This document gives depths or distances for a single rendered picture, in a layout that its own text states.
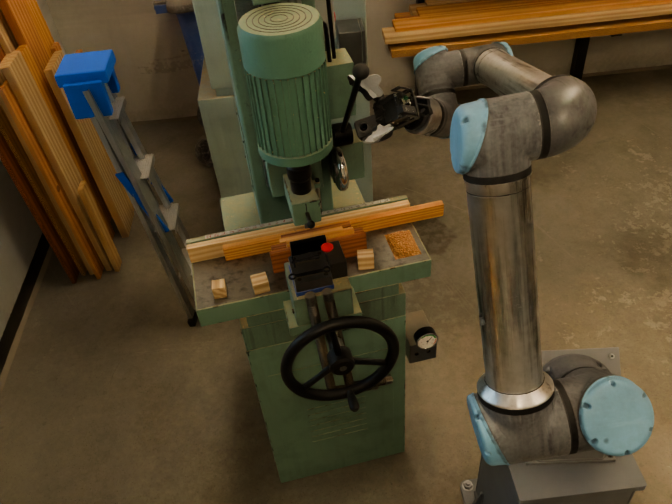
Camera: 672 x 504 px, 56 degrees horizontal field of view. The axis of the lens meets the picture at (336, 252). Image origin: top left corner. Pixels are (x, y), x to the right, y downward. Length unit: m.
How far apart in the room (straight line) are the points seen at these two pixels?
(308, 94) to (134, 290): 1.86
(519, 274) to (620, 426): 0.38
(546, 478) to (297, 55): 1.13
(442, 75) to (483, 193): 0.58
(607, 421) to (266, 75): 0.95
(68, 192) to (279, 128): 1.67
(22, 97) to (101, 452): 1.35
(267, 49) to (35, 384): 1.92
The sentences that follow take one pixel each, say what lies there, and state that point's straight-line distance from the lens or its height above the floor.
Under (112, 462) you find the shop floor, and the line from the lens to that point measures 2.50.
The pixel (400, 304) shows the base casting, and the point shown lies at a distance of 1.70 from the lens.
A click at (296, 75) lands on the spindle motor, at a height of 1.42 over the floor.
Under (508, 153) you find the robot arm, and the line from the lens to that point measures 1.08.
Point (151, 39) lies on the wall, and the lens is 4.00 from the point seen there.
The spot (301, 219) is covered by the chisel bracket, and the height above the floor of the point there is 1.02.
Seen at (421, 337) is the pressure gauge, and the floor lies 0.68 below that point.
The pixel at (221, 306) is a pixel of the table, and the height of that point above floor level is 0.90.
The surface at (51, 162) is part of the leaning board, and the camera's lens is 2.85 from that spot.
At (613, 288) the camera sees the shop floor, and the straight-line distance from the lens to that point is 2.95.
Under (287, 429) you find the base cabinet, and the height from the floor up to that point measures 0.31.
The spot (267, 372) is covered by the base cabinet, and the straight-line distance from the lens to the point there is 1.78.
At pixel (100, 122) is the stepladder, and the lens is 2.22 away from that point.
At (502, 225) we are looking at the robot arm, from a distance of 1.11.
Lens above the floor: 2.01
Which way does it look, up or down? 42 degrees down
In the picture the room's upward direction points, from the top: 5 degrees counter-clockwise
